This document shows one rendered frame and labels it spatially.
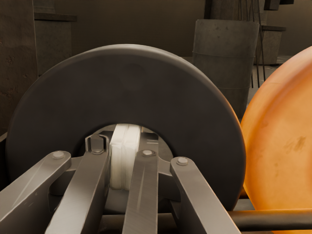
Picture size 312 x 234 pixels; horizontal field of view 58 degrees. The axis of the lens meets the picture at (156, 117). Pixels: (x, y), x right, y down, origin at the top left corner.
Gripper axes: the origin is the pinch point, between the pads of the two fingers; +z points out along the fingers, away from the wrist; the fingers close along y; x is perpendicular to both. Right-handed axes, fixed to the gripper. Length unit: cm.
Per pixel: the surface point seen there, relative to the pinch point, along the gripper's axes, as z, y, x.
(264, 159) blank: -1.5, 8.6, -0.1
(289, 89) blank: -1.2, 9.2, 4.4
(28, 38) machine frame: 21.8, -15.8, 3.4
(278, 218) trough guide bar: -3.6, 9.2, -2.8
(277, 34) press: 724, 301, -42
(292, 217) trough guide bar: -3.5, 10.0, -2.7
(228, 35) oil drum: 232, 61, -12
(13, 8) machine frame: 21.2, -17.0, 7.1
